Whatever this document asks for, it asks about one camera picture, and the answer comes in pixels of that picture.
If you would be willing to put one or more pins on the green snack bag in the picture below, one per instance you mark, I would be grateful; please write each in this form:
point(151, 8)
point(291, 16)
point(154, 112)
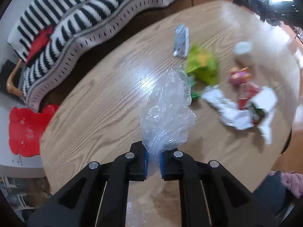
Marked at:
point(203, 66)

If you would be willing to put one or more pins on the wooden sofa armrest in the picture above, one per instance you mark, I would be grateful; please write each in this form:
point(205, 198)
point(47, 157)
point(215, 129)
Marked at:
point(10, 86)

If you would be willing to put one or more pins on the white red carton box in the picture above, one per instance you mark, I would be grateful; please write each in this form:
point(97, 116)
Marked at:
point(261, 103)

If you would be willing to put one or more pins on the clear plastic bag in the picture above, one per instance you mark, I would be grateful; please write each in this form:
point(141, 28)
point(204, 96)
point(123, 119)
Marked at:
point(165, 121)

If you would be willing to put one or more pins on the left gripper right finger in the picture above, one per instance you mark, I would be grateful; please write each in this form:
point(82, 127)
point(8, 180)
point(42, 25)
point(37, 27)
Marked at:
point(210, 195)

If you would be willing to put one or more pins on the pink orange toy figure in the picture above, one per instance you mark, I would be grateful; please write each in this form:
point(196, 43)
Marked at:
point(239, 76)

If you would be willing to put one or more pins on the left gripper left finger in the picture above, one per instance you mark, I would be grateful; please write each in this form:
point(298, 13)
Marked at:
point(97, 195)

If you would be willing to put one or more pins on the red cloth on sofa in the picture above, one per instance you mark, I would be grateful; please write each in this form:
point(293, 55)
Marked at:
point(39, 44)

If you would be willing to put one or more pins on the silver foil wrapper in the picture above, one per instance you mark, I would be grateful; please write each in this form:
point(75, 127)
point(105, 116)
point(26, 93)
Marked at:
point(181, 41)

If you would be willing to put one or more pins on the white tissue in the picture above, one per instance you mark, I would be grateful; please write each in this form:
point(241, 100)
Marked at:
point(228, 110)

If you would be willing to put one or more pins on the red pig-shaped stool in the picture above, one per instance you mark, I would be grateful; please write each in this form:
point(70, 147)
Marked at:
point(26, 129)

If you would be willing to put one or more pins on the black white striped blanket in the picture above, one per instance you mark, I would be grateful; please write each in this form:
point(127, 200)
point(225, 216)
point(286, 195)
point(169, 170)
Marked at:
point(79, 25)

